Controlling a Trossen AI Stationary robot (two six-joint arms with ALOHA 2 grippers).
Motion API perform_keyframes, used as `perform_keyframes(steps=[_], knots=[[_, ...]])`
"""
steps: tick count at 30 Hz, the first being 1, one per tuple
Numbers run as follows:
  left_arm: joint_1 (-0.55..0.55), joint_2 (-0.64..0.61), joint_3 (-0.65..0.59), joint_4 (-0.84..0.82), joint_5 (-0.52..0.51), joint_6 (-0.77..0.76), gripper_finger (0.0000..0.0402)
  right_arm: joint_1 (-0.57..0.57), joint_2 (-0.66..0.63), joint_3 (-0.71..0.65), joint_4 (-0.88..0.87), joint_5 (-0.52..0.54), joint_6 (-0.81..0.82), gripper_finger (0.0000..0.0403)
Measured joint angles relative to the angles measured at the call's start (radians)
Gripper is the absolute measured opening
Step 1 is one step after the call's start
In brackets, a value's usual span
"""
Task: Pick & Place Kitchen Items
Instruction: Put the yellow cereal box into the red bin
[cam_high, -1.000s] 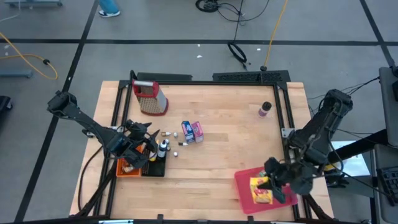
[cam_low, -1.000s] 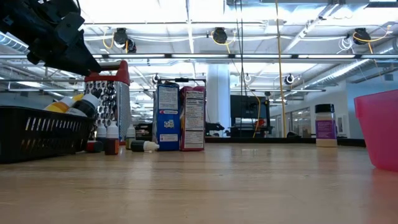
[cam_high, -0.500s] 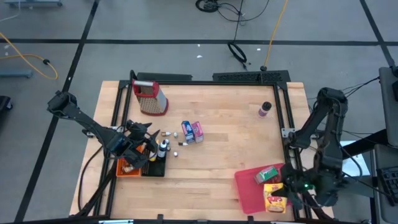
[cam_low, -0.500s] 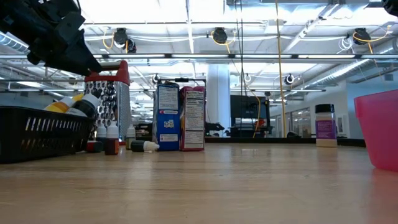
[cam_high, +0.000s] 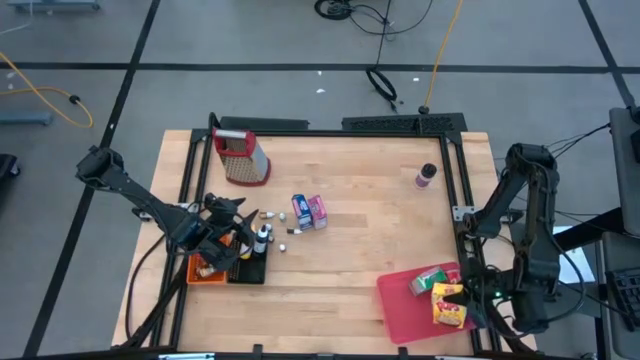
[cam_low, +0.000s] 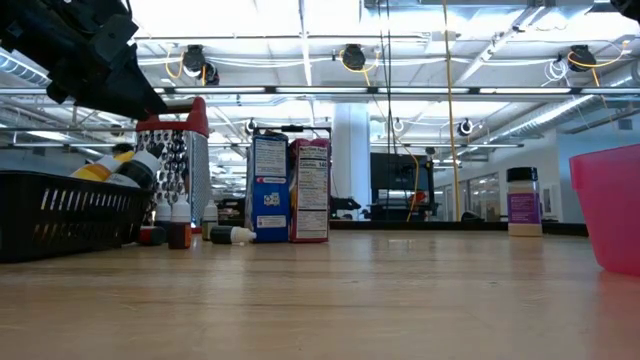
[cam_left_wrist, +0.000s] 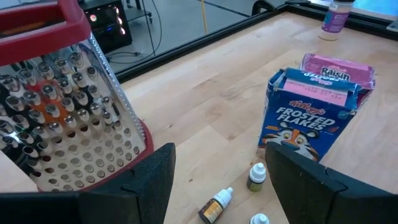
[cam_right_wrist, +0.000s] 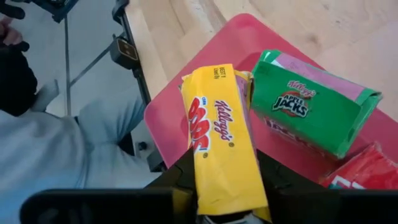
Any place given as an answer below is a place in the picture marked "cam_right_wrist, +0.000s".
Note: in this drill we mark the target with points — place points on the dark blue equipment base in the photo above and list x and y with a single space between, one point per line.
56 7

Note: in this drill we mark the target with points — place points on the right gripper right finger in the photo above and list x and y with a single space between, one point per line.
311 205

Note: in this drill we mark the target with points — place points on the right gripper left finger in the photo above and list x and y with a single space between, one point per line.
124 205

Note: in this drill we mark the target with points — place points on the black frame corner box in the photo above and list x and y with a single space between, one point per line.
124 51

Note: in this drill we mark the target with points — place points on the pink plastic bin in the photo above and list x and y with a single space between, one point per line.
174 124

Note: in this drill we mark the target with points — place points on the red Froot Loops box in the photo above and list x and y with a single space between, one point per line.
367 171

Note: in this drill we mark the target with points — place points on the person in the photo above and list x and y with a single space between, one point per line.
46 155

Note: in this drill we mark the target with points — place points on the yellow Corn Pops box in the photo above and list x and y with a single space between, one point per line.
224 140

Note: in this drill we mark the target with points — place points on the green Apple Jacks box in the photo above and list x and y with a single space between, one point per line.
311 105

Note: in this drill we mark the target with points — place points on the person's hand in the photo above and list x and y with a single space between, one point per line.
11 34

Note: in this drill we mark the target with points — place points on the black table frame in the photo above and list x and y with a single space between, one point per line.
141 84

